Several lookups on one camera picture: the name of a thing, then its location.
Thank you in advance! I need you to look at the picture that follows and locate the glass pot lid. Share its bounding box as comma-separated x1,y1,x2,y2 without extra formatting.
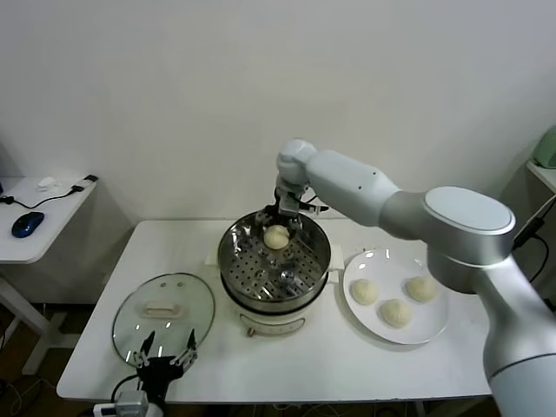
111,272,217,362

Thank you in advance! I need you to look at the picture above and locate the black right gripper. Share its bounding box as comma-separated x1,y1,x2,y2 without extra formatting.
255,184,311,238

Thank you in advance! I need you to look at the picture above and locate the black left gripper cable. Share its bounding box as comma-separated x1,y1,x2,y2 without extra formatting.
111,374,143,405

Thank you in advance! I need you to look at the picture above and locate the white cable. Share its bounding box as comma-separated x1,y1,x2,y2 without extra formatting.
514,199,556,244

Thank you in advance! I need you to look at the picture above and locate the white round plate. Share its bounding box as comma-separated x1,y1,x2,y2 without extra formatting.
341,248,451,347

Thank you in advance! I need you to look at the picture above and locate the white side table with feet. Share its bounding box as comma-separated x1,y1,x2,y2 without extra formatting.
526,158,556,314

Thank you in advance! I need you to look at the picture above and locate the black usb cable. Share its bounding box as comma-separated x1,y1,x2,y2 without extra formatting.
0,175,98,209

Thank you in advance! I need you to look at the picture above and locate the pale green appliance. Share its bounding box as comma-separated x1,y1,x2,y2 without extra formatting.
533,129,556,169

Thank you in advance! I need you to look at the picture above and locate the black power cable with adapter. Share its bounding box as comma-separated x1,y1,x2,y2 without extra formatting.
512,215,550,301

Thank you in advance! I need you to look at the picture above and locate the white electric cooking pot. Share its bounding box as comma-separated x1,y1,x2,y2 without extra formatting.
203,240,344,339

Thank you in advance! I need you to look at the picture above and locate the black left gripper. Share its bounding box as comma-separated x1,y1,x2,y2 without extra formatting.
132,328,199,395

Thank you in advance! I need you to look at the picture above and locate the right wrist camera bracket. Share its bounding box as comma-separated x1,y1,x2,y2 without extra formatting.
300,195,330,215

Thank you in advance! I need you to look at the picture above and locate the blue computer mouse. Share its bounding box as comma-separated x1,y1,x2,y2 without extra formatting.
11,212,46,240

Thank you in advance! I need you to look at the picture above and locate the stainless steel steamer basket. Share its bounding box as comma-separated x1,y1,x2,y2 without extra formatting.
216,209,332,314

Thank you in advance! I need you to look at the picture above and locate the white steamed baozi bun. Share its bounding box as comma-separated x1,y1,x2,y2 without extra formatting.
349,278,380,307
378,298,414,330
263,224,290,251
404,275,438,302

